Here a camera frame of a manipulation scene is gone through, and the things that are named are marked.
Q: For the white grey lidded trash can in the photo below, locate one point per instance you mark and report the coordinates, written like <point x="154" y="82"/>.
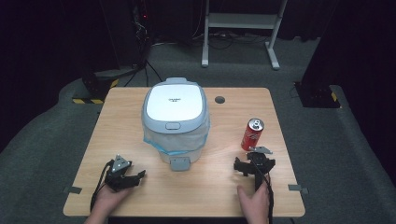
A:
<point x="174" y="105"/>

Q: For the white trash bag blue rim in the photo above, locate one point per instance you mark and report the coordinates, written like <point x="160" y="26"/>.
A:
<point x="174" y="141"/>

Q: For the person's left hand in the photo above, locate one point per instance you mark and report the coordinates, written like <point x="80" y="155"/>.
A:
<point x="109" y="199"/>

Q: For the person's right hand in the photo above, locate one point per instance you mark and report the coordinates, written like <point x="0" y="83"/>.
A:
<point x="255" y="202"/>

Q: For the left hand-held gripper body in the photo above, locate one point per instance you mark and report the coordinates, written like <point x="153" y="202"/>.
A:
<point x="118" y="177"/>

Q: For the grey tape piece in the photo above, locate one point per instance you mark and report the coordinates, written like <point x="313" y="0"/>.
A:
<point x="72" y="189"/>
<point x="297" y="188"/>

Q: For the white metal stand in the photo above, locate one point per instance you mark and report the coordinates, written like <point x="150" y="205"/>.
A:
<point x="239" y="21"/>

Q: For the black stand base yellow mark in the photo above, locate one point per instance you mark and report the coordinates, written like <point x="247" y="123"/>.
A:
<point x="317" y="95"/>

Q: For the black stand base striped tape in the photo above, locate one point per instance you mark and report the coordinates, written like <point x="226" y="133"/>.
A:
<point x="96" y="85"/>

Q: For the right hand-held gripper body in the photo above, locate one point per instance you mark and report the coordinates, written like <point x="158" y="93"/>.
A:
<point x="259" y="165"/>

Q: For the black round table grommet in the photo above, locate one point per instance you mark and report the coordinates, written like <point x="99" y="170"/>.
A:
<point x="219" y="100"/>

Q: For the red soda can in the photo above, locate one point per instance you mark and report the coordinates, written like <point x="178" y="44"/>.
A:
<point x="251" y="137"/>

